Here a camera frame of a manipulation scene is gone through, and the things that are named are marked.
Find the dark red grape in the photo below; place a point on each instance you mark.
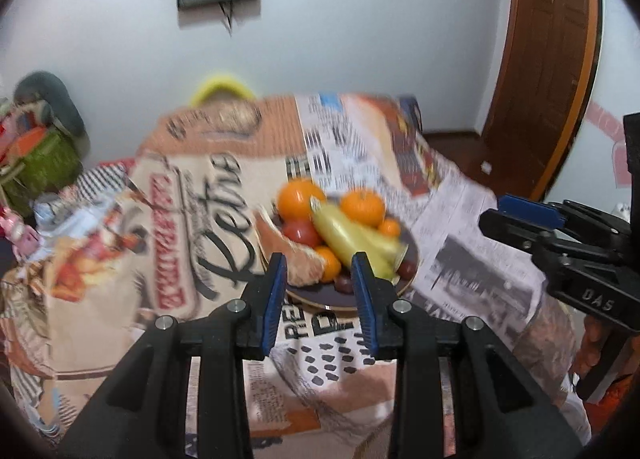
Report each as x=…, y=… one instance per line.
x=343, y=285
x=407, y=270

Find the red gift boxes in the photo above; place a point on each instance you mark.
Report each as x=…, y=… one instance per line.
x=22, y=128

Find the small mandarin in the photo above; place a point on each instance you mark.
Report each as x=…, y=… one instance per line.
x=390, y=228
x=332, y=266

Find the orange with sticker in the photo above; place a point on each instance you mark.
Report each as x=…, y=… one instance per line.
x=293, y=200

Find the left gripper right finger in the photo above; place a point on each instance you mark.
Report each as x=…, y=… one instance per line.
x=500, y=411

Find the retro print tablecloth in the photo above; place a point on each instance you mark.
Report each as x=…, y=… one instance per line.
x=188, y=230

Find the peeled pomelo segment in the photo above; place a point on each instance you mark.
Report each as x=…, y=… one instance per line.
x=305, y=266

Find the red tomato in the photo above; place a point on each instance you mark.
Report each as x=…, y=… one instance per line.
x=302, y=232

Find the large orange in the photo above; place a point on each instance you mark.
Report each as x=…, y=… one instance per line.
x=364, y=206

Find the person's hand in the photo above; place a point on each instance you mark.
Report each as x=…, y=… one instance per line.
x=589, y=350

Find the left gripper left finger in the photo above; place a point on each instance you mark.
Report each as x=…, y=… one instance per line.
x=139, y=410

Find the yellow chair back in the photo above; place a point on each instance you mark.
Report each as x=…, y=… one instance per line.
x=221, y=86

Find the grey plush pillow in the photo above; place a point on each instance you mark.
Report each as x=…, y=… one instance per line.
x=58, y=108

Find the pink toy figure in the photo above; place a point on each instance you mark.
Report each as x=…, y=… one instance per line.
x=24, y=239

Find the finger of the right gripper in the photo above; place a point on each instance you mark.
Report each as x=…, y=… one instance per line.
x=531, y=212
x=534, y=234

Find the brown wooden door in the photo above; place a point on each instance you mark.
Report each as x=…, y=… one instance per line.
x=545, y=79

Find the dark purple plate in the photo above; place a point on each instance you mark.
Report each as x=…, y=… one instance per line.
x=337, y=295

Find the green patterned box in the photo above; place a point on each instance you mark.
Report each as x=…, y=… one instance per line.
x=49, y=167

